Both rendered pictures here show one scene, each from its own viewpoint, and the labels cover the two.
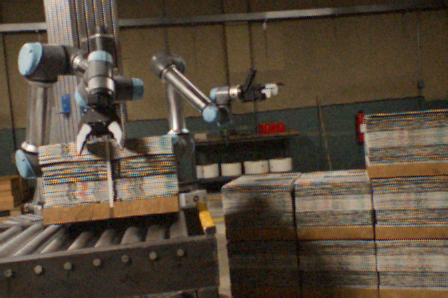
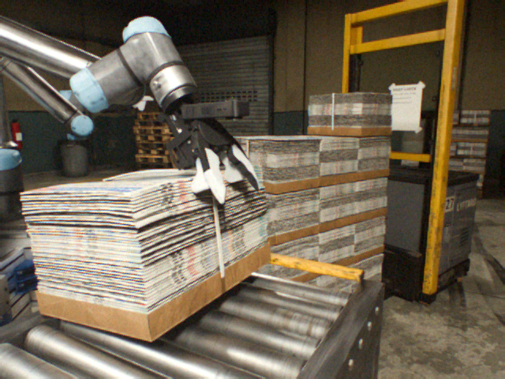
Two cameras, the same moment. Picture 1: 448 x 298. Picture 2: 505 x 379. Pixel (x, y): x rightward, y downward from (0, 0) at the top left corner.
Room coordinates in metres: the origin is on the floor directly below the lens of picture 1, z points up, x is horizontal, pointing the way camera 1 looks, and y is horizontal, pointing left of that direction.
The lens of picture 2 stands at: (0.96, 0.85, 1.15)
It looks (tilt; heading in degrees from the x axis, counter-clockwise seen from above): 11 degrees down; 305
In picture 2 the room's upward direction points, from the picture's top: straight up
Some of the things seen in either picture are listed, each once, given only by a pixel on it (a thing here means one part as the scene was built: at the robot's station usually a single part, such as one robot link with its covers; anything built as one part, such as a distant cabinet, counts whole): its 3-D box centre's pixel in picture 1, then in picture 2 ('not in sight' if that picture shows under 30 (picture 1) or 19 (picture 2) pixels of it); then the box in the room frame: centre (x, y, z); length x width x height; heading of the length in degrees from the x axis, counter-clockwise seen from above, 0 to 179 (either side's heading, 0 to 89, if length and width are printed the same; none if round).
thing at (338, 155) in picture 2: not in sight; (312, 159); (1.89, -0.98, 0.95); 0.38 x 0.29 x 0.23; 163
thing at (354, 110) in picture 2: not in sight; (345, 205); (1.81, -1.27, 0.65); 0.39 x 0.30 x 1.29; 164
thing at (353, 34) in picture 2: not in sight; (348, 144); (2.01, -1.77, 0.97); 0.09 x 0.09 x 1.75; 74
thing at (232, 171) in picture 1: (244, 156); not in sight; (8.16, -0.25, 0.55); 1.80 x 0.70 x 1.09; 97
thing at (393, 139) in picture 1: (403, 143); (271, 162); (1.97, -0.70, 0.95); 0.38 x 0.29 x 0.23; 165
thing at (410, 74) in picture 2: not in sight; (394, 99); (1.69, -1.70, 1.28); 0.57 x 0.01 x 0.65; 164
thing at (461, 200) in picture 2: not in sight; (412, 223); (1.59, -2.04, 0.40); 0.69 x 0.55 x 0.80; 164
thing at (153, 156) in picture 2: not in sight; (170, 142); (7.33, -4.89, 0.65); 1.33 x 0.94 x 1.30; 101
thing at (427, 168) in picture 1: (404, 164); (271, 180); (1.97, -0.69, 0.86); 0.38 x 0.29 x 0.04; 165
